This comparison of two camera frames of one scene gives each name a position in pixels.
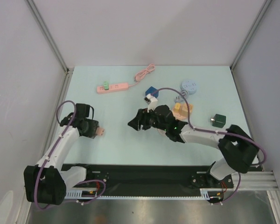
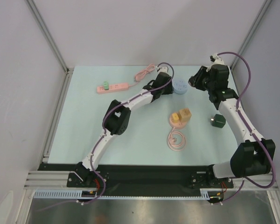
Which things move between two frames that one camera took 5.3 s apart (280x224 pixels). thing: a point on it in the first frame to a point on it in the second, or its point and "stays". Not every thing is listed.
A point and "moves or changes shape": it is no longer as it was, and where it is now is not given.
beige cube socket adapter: x=183 y=110 moves or changes shape
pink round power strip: x=179 y=116 to x=178 y=124
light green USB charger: x=106 y=85 stays
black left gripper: x=94 y=124 to x=169 y=90
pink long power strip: x=125 y=86 stays
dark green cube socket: x=220 y=121 stays
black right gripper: x=142 y=119 to x=198 y=78
